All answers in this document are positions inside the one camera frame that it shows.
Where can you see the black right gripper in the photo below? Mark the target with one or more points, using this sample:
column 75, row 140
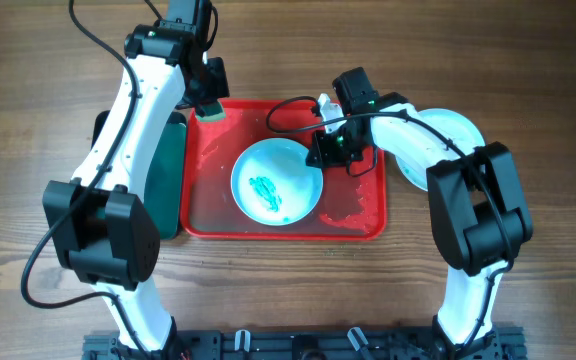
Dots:
column 321, row 146

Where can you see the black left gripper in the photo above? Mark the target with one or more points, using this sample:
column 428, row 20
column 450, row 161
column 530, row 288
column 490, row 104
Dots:
column 218, row 88

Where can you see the green yellow sponge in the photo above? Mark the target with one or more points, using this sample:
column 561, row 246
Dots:
column 210, row 112

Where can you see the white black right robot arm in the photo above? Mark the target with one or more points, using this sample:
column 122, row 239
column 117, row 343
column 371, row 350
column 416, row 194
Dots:
column 479, row 215

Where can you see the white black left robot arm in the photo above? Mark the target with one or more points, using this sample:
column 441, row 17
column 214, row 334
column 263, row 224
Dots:
column 98, row 223

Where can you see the red plastic tray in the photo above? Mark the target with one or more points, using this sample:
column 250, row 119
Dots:
column 353, row 205

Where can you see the dark green tray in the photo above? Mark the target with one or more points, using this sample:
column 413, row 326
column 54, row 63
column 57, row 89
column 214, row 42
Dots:
column 163, row 189

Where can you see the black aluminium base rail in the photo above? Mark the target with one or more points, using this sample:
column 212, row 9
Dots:
column 399, row 343

